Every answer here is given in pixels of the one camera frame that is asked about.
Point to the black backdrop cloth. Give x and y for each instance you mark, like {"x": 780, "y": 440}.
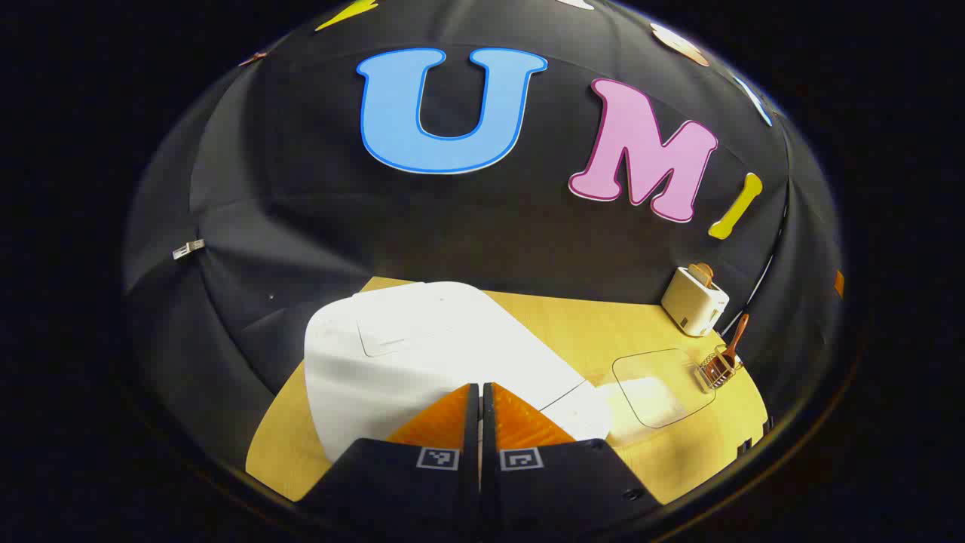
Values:
{"x": 301, "y": 211}

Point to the white cloth clip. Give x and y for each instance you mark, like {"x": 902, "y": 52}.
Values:
{"x": 188, "y": 249}

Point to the white rice cooker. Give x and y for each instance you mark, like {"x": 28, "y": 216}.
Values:
{"x": 422, "y": 354}

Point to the brown toast slice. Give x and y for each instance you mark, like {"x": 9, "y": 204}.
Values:
{"x": 703, "y": 273}

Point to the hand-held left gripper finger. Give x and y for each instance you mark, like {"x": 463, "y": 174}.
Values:
{"x": 472, "y": 452}
{"x": 488, "y": 452}

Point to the brown wooden spoon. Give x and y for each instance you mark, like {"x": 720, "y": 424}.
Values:
{"x": 737, "y": 335}

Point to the white toaster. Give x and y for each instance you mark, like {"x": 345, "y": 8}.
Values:
{"x": 690, "y": 305}

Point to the copper cloth clip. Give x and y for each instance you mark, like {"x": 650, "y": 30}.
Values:
{"x": 253, "y": 58}

